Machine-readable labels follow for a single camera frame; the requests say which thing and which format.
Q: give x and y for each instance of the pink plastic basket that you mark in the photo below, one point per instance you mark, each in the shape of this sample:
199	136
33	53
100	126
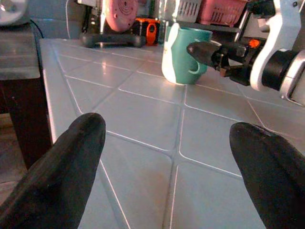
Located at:
220	12

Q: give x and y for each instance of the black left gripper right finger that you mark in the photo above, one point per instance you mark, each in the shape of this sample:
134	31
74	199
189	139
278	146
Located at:
271	171

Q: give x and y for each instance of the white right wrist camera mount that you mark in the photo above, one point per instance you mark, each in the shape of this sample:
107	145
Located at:
283	28

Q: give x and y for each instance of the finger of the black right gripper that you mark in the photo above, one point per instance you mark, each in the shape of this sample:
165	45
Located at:
202	53

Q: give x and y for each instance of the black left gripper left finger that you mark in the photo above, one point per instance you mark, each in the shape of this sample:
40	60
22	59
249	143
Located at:
59	171

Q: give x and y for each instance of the pink round appliance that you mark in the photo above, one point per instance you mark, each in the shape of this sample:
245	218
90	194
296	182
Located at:
121	14

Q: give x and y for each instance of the dark grey flat tray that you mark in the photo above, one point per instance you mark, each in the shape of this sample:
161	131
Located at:
112	40

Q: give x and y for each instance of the dark metal shelf rack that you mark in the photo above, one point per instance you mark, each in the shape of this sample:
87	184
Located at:
226	27

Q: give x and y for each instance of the grey plastic basket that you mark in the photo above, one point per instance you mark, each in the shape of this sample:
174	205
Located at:
187	10

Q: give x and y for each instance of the white round appliance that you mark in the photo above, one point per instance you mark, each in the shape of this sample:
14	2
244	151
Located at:
10	10

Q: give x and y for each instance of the dark wooden side table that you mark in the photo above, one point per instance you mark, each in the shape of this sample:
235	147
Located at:
21	78

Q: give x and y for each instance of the teal and white mug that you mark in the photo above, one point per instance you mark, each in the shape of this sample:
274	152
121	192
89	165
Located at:
181	59

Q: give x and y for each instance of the orange and black tool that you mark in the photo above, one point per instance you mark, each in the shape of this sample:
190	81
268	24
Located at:
149	29

